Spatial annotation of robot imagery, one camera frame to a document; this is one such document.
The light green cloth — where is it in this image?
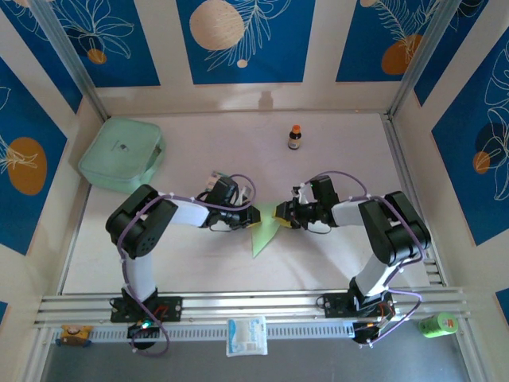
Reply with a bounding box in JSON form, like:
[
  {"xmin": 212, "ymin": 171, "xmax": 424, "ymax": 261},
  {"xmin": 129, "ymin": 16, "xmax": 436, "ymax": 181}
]
[{"xmin": 251, "ymin": 201, "xmax": 282, "ymax": 258}]

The small printed sachet packet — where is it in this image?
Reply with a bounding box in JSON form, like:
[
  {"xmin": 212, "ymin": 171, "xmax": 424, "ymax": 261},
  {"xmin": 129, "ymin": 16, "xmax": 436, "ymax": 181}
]
[{"xmin": 204, "ymin": 170, "xmax": 226, "ymax": 192}]

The brown bottle with orange cap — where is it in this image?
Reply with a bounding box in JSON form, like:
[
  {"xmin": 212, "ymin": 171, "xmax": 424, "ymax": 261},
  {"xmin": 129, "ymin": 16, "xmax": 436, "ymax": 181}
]
[{"xmin": 287, "ymin": 124, "xmax": 303, "ymax": 151}]

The white gauze packet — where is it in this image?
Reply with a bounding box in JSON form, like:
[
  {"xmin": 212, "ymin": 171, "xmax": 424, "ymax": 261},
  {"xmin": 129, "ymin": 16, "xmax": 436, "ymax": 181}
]
[{"xmin": 225, "ymin": 316, "xmax": 268, "ymax": 357}]

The black controller board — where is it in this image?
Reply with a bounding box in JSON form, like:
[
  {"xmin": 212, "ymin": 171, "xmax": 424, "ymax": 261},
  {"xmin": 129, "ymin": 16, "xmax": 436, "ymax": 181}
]
[
  {"xmin": 126, "ymin": 321, "xmax": 160, "ymax": 351},
  {"xmin": 352, "ymin": 320, "xmax": 393, "ymax": 347}
]

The mint green zipper pouch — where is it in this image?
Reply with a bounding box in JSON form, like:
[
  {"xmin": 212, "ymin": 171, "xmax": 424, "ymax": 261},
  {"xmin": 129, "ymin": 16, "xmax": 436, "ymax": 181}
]
[{"xmin": 77, "ymin": 116, "xmax": 166, "ymax": 195}]

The green can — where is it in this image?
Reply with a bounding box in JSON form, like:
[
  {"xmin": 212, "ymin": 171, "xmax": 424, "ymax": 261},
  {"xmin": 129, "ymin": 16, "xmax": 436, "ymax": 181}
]
[{"xmin": 418, "ymin": 312, "xmax": 459, "ymax": 339}]

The small orange yellow toy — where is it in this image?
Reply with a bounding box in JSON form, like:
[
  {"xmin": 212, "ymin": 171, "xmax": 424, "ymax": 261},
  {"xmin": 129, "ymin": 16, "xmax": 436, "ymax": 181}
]
[{"xmin": 59, "ymin": 324, "xmax": 95, "ymax": 348}]

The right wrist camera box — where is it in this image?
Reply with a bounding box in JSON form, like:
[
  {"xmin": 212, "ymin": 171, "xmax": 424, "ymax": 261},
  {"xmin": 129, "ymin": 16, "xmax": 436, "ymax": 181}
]
[{"xmin": 292, "ymin": 174, "xmax": 342, "ymax": 207}]

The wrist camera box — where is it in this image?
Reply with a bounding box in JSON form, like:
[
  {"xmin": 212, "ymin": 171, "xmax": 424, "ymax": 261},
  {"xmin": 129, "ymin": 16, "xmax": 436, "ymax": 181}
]
[
  {"xmin": 292, "ymin": 174, "xmax": 342, "ymax": 207},
  {"xmin": 207, "ymin": 177, "xmax": 254, "ymax": 207}
]

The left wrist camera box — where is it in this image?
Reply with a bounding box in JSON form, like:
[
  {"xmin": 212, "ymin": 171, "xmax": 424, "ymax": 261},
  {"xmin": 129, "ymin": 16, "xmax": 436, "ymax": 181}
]
[{"xmin": 207, "ymin": 177, "xmax": 254, "ymax": 207}]

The aluminium mounting rail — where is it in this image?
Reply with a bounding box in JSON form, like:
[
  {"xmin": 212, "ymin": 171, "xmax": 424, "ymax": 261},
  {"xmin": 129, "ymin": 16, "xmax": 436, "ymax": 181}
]
[{"xmin": 33, "ymin": 285, "xmax": 472, "ymax": 328}]

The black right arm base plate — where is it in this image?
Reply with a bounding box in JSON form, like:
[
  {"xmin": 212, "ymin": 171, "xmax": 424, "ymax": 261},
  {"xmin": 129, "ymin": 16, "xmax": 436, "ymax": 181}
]
[{"xmin": 322, "ymin": 292, "xmax": 397, "ymax": 319}]

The aluminium side rail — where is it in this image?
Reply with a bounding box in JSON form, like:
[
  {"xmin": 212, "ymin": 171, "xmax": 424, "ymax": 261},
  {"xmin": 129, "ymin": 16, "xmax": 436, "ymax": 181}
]
[{"xmin": 381, "ymin": 113, "xmax": 449, "ymax": 287}]

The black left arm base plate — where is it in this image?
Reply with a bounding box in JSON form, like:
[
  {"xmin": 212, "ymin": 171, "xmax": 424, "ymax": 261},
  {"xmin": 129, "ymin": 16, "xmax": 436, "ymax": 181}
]
[{"xmin": 110, "ymin": 296, "xmax": 184, "ymax": 323}]

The slotted white cable duct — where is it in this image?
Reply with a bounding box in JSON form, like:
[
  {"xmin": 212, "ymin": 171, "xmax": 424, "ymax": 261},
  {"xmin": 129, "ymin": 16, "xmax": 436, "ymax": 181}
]
[{"xmin": 51, "ymin": 321, "xmax": 356, "ymax": 344}]

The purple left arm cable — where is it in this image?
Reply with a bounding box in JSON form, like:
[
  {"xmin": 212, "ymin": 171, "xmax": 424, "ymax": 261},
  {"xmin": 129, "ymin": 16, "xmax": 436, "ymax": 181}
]
[{"xmin": 118, "ymin": 173, "xmax": 258, "ymax": 357}]

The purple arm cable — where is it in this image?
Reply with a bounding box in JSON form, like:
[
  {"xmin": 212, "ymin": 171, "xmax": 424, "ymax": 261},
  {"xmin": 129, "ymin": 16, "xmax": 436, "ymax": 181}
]
[
  {"xmin": 312, "ymin": 170, "xmax": 429, "ymax": 346},
  {"xmin": 118, "ymin": 173, "xmax": 258, "ymax": 357}
]

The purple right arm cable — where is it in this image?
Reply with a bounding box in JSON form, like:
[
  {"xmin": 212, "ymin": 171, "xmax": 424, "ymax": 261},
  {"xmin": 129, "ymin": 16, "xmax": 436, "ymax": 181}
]
[{"xmin": 312, "ymin": 170, "xmax": 429, "ymax": 346}]

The aluminium frame post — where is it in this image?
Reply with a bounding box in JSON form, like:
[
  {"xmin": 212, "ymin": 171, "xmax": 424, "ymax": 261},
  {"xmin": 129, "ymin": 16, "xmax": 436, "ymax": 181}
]
[
  {"xmin": 387, "ymin": 0, "xmax": 464, "ymax": 120},
  {"xmin": 29, "ymin": 0, "xmax": 111, "ymax": 120}
]

